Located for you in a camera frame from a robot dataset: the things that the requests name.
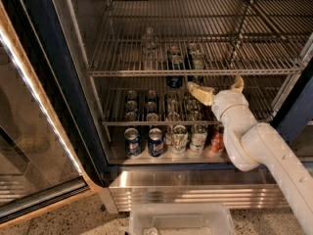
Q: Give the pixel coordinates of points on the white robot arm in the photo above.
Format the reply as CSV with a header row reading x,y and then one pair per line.
x,y
250,143

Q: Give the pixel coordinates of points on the blue can middle shelf rear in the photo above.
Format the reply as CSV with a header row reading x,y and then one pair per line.
x,y
173,52

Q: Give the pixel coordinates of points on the open glass fridge door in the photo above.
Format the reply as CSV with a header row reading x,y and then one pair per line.
x,y
51,155

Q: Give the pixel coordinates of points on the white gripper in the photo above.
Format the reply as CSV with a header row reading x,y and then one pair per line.
x,y
225,102

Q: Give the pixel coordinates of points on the green can middle shelf rear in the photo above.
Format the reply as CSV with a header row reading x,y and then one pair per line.
x,y
193,48

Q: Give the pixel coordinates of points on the blue can shelf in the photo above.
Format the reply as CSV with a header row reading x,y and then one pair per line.
x,y
175,64
173,52

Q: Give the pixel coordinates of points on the orange can front left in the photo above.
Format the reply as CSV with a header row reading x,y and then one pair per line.
x,y
216,143

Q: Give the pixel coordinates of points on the clear plastic bin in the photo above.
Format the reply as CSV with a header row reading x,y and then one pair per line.
x,y
181,219

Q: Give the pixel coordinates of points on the right blue fridge door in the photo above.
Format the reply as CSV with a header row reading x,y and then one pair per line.
x,y
297,110

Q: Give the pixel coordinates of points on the blue pepsi can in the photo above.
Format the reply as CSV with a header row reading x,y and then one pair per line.
x,y
155,142
132,142

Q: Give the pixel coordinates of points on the green can shelf front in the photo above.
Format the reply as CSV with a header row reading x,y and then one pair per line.
x,y
196,62

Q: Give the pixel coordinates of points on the clear water bottle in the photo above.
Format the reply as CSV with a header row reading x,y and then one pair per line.
x,y
149,49

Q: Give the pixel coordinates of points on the blue can middle shelf front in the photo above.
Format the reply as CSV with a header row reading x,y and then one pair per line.
x,y
175,64

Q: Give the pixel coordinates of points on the middle wire shelf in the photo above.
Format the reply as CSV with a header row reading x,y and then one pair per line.
x,y
143,101

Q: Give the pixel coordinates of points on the blue pepsi can front left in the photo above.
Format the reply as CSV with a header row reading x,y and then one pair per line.
x,y
132,142

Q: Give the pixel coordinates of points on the stainless fridge base panel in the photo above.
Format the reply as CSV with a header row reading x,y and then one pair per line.
x,y
237,190

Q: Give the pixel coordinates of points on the wire shelf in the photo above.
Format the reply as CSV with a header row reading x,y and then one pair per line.
x,y
236,37
143,101

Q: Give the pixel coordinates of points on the white green can front left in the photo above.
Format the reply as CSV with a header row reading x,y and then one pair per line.
x,y
179,138

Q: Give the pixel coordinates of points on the blue pepsi can front right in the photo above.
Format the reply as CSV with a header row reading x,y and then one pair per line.
x,y
155,142

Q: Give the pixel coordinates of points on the top wire shelf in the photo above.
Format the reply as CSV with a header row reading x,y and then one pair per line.
x,y
236,37

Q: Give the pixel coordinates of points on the green can shelf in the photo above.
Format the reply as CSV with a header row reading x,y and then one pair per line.
x,y
193,48
196,62

